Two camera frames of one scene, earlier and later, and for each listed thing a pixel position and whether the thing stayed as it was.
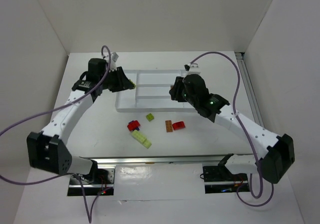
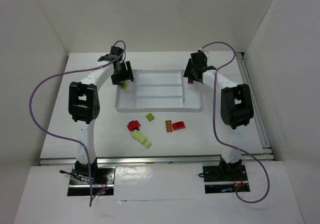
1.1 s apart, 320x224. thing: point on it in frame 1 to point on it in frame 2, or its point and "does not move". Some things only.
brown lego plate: [169, 126] does not move
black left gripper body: [119, 78] to [122, 72]
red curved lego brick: [178, 125] does not move
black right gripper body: [177, 89] to [190, 70]
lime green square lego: [149, 117] does not move
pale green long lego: [144, 141] does not move
